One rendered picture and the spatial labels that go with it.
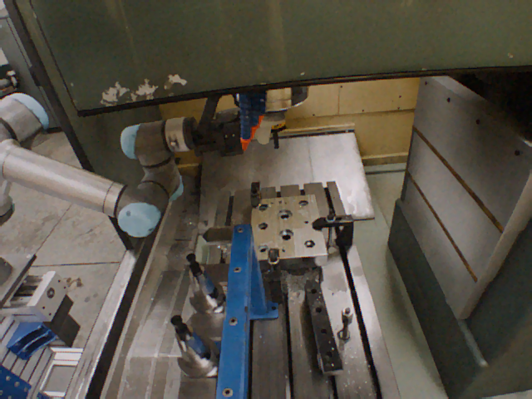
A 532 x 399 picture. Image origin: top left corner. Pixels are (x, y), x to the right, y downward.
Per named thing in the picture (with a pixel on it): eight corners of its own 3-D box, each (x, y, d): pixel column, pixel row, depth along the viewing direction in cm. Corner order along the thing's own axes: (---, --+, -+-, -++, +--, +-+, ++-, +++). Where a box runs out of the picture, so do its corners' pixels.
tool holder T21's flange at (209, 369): (214, 384, 43) (210, 377, 42) (177, 378, 44) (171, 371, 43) (224, 345, 48) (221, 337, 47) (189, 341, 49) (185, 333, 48)
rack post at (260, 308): (243, 321, 84) (220, 248, 66) (243, 304, 88) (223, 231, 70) (278, 318, 84) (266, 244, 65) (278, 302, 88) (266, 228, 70)
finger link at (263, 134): (288, 140, 66) (247, 140, 68) (284, 114, 62) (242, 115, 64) (285, 146, 63) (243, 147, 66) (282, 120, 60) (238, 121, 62)
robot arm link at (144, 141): (139, 152, 75) (126, 120, 69) (180, 145, 74) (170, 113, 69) (128, 169, 68) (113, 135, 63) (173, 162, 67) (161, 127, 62)
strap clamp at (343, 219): (312, 248, 103) (312, 214, 93) (312, 241, 105) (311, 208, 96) (352, 244, 102) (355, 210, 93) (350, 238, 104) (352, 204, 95)
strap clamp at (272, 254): (272, 304, 87) (266, 272, 78) (271, 269, 98) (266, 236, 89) (283, 303, 87) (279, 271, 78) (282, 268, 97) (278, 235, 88)
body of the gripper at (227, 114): (248, 138, 73) (199, 145, 74) (241, 104, 67) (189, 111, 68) (246, 154, 67) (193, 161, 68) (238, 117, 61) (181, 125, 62)
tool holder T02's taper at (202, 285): (214, 307, 51) (204, 283, 47) (190, 303, 52) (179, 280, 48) (222, 286, 55) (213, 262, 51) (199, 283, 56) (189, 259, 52)
